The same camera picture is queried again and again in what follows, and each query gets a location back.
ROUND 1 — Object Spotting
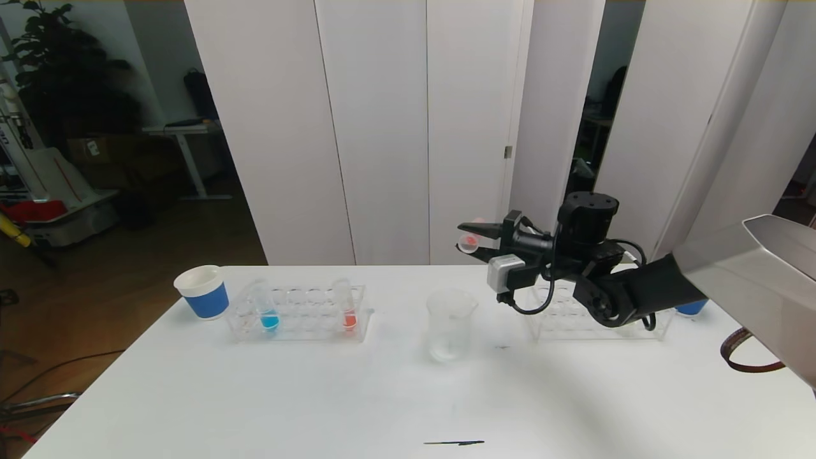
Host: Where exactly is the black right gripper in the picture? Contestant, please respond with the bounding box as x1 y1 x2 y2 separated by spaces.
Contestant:
455 209 553 263

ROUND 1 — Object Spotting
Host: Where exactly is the test tube with red pigment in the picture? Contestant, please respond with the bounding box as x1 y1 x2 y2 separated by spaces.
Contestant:
335 279 359 332
458 217 488 254

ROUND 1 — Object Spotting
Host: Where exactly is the test tube with blue pigment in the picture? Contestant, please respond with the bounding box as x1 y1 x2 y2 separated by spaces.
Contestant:
254 280 282 333

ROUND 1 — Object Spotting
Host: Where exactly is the clear acrylic test tube rack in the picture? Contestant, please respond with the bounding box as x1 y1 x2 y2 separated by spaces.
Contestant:
524 282 675 343
226 284 374 344

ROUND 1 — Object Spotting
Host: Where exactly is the clear glass beaker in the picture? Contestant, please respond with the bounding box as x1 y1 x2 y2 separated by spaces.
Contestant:
426 288 478 364

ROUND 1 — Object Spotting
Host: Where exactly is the white partition panel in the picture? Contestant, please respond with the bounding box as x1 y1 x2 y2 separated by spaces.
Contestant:
572 0 756 265
502 0 605 266
676 0 816 243

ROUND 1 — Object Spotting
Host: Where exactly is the white three-panel folding screen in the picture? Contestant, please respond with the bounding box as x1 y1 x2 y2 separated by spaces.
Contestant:
185 0 533 267

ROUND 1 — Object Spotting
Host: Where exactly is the black backpack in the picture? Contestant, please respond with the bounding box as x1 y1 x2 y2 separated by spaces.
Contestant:
184 70 221 123

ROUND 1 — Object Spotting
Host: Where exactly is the white standing desk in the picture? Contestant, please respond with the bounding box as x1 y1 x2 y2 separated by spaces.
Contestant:
142 122 233 203

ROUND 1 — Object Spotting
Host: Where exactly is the cardboard box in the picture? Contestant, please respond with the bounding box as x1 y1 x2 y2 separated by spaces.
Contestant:
67 135 128 166

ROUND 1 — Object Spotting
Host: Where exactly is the white equipment base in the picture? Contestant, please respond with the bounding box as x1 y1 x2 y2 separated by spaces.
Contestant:
25 189 122 248

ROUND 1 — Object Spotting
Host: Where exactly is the white leaning board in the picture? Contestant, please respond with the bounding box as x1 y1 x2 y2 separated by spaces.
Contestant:
25 147 87 207

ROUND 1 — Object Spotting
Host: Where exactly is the dark green potted plant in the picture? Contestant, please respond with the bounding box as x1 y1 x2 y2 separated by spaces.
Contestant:
0 0 144 150

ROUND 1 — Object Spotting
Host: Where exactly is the grey metal bar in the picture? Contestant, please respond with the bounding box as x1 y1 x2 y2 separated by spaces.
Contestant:
0 394 82 421

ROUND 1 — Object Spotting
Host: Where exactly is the yellow tool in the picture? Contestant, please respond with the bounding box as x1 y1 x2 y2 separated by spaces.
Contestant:
0 212 33 249

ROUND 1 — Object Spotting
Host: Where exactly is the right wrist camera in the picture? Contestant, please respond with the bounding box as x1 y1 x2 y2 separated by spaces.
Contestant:
487 254 527 295

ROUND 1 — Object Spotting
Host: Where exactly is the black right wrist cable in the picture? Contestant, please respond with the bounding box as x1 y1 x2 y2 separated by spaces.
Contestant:
499 236 657 332

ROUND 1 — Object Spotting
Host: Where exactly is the brown right arm strap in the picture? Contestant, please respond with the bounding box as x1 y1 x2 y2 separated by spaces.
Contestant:
720 327 786 374

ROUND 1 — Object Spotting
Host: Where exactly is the black floor cable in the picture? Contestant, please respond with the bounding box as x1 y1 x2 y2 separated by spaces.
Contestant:
0 351 125 405

